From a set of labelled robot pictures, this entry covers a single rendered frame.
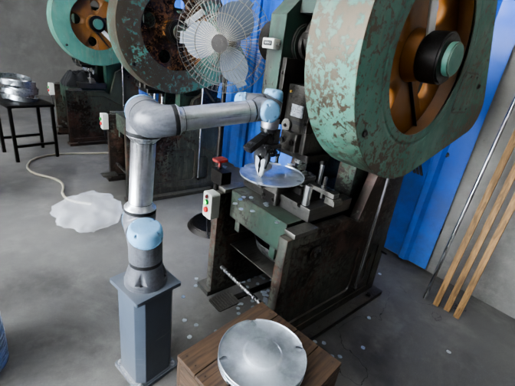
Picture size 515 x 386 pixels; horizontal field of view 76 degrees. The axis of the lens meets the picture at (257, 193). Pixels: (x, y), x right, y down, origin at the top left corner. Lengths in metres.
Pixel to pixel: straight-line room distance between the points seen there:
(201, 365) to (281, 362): 0.25
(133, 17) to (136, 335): 1.86
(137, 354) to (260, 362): 0.51
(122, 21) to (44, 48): 5.32
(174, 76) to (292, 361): 2.02
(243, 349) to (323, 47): 0.95
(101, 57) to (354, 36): 3.54
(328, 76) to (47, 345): 1.57
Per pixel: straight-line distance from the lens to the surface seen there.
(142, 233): 1.17
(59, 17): 4.09
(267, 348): 1.21
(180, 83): 2.60
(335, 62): 0.95
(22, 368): 1.77
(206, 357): 1.21
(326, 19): 0.99
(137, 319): 1.33
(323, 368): 1.25
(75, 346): 1.78
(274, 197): 1.48
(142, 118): 1.06
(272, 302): 1.49
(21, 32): 7.64
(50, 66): 7.72
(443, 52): 1.20
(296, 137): 1.43
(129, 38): 2.45
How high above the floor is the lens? 1.28
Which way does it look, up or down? 23 degrees down
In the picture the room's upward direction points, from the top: 8 degrees clockwise
